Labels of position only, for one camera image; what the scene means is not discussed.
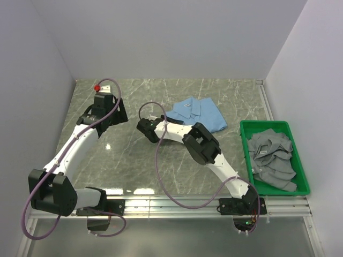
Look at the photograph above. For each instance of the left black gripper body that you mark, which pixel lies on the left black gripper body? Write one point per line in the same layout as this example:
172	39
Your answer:
111	121

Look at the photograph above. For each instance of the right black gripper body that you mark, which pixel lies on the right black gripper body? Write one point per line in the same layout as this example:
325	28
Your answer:
162	118

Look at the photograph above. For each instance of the light blue long sleeve shirt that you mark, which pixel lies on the light blue long sleeve shirt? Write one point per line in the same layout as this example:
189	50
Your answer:
205	111

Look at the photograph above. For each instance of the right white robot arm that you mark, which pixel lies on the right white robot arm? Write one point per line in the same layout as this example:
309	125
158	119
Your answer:
205	150

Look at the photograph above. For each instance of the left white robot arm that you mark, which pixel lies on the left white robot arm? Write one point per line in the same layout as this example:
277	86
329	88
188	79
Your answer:
51	189

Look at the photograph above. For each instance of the grey long sleeve shirt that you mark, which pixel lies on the grey long sleeve shirt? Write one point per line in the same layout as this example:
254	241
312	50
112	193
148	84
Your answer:
270	153

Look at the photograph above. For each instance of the green plastic bin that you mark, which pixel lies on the green plastic bin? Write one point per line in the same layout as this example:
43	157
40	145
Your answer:
247	129

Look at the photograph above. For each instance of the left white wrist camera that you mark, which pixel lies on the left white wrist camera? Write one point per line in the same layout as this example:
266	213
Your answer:
106	89

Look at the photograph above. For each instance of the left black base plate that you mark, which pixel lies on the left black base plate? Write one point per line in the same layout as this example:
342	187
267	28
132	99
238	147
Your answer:
115	206

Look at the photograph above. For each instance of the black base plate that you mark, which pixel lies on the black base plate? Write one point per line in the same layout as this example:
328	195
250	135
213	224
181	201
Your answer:
237	207
115	206

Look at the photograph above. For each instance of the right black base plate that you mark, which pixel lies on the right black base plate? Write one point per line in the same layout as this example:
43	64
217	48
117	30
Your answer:
237	207

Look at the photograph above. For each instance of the aluminium mounting rail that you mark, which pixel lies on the aluminium mounting rail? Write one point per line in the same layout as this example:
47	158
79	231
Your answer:
158	227

